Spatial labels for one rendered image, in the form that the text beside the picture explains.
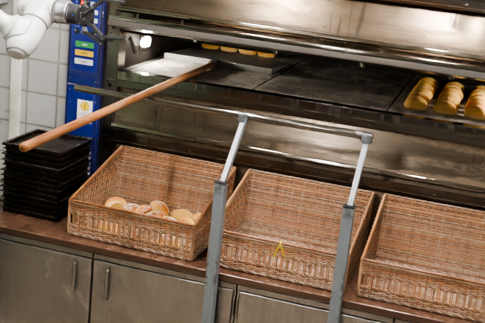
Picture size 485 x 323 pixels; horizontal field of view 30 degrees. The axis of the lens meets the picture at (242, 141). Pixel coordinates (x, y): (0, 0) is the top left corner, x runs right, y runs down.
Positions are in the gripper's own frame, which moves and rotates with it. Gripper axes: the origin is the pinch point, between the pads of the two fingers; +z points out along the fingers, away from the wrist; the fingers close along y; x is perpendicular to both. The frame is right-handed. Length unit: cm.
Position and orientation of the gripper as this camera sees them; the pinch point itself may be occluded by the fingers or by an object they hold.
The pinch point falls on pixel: (120, 20)
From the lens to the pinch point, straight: 340.5
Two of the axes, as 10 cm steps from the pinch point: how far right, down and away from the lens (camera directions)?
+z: 9.5, 1.7, -2.6
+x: -2.9, 2.2, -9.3
